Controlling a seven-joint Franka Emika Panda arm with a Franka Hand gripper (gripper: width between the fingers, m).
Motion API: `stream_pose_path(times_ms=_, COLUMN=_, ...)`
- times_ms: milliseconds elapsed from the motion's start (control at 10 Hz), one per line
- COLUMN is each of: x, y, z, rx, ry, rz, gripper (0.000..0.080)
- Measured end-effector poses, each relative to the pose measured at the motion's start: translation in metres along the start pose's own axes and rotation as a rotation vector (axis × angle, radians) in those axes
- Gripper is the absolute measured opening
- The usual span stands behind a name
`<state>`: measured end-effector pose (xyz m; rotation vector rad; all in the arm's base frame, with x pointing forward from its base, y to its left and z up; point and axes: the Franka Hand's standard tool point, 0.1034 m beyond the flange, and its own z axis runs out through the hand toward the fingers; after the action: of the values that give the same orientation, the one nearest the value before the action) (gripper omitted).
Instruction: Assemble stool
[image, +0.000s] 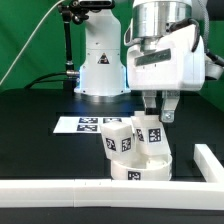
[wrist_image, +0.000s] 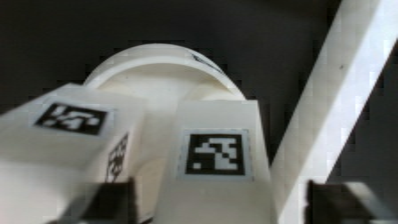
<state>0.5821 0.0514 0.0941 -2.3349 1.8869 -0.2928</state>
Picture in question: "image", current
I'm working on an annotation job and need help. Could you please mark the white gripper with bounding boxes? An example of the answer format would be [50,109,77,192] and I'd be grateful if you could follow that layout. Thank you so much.
[127,24,223,123]

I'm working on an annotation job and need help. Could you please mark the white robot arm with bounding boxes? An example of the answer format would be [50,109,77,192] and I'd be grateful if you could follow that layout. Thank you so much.
[79,0,224,123]

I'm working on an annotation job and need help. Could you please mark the white paper marker sheet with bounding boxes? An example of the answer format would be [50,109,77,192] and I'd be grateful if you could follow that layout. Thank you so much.
[53,116,132,134]

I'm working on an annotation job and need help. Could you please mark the white L-shaped fence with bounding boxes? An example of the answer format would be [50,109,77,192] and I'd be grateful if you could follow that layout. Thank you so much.
[0,144,224,210]

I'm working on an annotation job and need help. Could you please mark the grey cable right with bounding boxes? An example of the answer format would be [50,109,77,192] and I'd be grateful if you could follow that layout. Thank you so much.
[196,0,224,66]

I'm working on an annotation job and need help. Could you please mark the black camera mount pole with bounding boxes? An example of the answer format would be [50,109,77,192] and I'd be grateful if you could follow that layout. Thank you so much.
[58,0,89,90]

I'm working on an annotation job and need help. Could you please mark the black cables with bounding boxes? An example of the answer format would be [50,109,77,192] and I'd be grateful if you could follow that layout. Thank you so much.
[23,72,80,90]

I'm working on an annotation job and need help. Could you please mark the white cable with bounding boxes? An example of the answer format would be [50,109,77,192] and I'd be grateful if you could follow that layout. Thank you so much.
[0,0,64,87]

